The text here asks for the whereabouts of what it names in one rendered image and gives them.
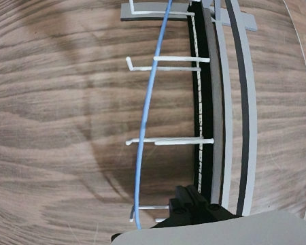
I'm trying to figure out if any dark grey metal rack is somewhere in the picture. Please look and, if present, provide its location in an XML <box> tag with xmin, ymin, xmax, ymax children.
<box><xmin>120</xmin><ymin>0</ymin><xmax>258</xmax><ymax>216</ymax></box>

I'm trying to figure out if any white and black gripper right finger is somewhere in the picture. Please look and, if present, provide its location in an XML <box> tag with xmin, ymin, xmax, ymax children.
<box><xmin>185</xmin><ymin>184</ymin><xmax>243</xmax><ymax>225</ymax></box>

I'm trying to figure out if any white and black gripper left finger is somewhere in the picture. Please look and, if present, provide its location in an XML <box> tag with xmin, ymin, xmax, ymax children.
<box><xmin>150</xmin><ymin>185</ymin><xmax>193</xmax><ymax>229</ymax></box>

